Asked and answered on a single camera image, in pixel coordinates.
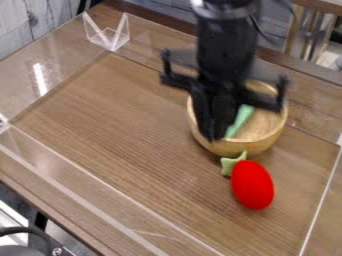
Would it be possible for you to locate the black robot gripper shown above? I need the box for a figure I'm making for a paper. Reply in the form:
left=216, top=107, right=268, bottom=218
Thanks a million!
left=161, top=0, right=289, bottom=141

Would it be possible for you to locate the red plush strawberry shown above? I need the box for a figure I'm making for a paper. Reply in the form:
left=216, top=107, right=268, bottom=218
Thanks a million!
left=221, top=151, right=276, bottom=210

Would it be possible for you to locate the green rectangular block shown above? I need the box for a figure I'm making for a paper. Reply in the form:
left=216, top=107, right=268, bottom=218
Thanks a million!
left=225, top=105, right=256, bottom=138

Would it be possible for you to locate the wooden bowl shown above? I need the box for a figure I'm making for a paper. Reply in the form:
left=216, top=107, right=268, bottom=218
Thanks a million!
left=186, top=79, right=290, bottom=159

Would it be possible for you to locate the wooden chair in background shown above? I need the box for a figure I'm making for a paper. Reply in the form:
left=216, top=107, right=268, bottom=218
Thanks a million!
left=285, top=0, right=342, bottom=63

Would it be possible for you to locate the clear acrylic tray barrier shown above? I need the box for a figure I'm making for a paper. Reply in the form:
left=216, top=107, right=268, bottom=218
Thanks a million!
left=0, top=114, right=225, bottom=256

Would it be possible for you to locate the black metal table leg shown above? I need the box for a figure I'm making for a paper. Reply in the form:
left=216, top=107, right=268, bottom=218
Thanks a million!
left=35, top=212, right=49, bottom=230

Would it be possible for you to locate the clear acrylic corner bracket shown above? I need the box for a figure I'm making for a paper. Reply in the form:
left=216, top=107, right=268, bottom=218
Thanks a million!
left=82, top=12, right=130, bottom=52

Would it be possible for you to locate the black cable bottom left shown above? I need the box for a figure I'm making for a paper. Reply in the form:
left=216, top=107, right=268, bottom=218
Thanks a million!
left=0, top=226, right=51, bottom=256

